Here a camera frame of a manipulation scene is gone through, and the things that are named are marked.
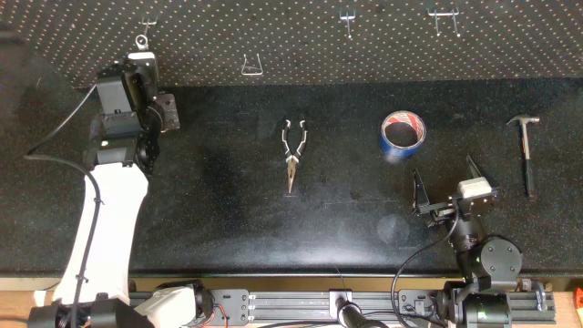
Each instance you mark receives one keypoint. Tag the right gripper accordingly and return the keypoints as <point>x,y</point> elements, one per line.
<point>437,208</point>

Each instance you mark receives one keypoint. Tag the black and white pliers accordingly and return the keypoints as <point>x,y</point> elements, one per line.
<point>292,157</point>

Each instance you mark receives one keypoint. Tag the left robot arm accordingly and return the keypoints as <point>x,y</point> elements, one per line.
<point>111,218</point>

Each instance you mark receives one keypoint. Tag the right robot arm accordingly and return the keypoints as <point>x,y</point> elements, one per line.
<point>492,264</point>

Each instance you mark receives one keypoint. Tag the black pegboard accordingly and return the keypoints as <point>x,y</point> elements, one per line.
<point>300,45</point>

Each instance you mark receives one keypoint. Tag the roll of blue tape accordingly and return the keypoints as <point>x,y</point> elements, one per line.
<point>401,146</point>

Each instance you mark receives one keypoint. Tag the hammer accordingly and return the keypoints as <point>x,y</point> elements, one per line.
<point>526,150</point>

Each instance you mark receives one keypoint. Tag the metal hook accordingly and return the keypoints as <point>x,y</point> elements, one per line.
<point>444,14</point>
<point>149,21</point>
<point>348,19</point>
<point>252,72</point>

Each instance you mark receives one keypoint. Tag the wrench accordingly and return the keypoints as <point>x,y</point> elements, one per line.
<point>142,43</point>

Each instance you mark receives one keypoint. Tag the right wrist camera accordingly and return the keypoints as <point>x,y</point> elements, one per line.
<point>476,193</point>

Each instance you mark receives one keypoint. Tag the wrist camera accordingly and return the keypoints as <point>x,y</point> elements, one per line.
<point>141,56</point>
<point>476,193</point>

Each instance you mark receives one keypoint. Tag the mounting rail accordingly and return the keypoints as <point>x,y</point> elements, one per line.
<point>291,306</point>

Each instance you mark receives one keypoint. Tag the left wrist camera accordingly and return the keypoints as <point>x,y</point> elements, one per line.
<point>141,56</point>

